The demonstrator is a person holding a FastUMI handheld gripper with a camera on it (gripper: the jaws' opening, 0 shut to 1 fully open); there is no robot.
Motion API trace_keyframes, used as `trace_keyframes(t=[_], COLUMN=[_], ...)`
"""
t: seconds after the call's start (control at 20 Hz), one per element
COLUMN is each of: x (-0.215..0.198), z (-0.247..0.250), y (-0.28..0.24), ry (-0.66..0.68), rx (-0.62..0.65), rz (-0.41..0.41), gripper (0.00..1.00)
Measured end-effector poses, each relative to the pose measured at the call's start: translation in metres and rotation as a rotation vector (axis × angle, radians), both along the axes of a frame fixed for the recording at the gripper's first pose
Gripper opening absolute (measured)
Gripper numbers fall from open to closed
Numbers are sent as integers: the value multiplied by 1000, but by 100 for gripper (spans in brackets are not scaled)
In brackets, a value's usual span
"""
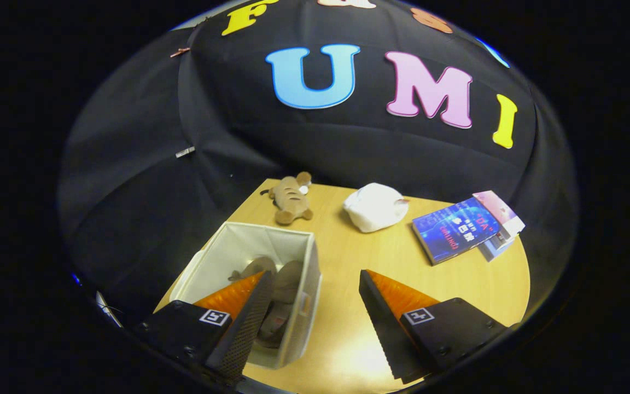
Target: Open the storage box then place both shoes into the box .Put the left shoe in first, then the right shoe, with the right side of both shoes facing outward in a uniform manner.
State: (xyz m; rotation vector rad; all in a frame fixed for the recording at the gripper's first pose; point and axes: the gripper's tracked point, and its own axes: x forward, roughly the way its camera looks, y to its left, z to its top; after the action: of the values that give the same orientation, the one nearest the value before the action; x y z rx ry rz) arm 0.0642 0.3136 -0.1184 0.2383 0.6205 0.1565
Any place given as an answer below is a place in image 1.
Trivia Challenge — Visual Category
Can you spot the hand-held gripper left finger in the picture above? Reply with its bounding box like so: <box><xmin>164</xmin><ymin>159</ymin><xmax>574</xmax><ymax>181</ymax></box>
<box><xmin>135</xmin><ymin>270</ymin><xmax>275</xmax><ymax>384</ymax></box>

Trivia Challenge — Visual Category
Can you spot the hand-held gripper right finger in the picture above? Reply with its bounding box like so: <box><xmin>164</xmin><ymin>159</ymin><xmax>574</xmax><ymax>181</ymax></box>
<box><xmin>359</xmin><ymin>269</ymin><xmax>515</xmax><ymax>384</ymax></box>

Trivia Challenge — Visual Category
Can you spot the brown suede shoe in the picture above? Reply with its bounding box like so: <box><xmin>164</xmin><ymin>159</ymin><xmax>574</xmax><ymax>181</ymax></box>
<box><xmin>258</xmin><ymin>260</ymin><xmax>306</xmax><ymax>349</ymax></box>
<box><xmin>227</xmin><ymin>256</ymin><xmax>277</xmax><ymax>282</ymax></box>

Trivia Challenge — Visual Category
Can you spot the grey fabric storage box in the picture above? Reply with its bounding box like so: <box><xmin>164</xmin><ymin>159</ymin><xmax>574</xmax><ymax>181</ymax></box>
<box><xmin>168</xmin><ymin>221</ymin><xmax>322</xmax><ymax>369</ymax></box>

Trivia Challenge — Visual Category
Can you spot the blue book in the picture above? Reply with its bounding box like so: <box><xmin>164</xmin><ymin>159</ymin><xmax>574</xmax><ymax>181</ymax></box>
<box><xmin>412</xmin><ymin>197</ymin><xmax>501</xmax><ymax>266</ymax></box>

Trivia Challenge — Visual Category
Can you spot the white plush toy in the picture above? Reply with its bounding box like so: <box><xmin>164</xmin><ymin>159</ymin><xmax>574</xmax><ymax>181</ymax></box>
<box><xmin>343</xmin><ymin>183</ymin><xmax>410</xmax><ymax>233</ymax></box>

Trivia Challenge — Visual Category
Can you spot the grey book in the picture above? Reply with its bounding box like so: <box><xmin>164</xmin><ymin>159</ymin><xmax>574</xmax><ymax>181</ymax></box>
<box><xmin>478</xmin><ymin>235</ymin><xmax>514</xmax><ymax>262</ymax></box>

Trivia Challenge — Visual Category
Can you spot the brown plush toy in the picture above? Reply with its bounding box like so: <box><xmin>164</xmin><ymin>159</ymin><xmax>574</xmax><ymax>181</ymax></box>
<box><xmin>260</xmin><ymin>172</ymin><xmax>314</xmax><ymax>225</ymax></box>

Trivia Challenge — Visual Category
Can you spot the pink book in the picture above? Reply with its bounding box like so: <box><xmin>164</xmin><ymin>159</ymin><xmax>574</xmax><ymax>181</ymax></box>
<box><xmin>472</xmin><ymin>190</ymin><xmax>526</xmax><ymax>241</ymax></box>

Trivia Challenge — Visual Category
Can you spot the black backdrop cloth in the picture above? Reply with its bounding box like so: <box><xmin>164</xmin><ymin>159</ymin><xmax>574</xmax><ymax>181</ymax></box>
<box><xmin>58</xmin><ymin>0</ymin><xmax>578</xmax><ymax>329</ymax></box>

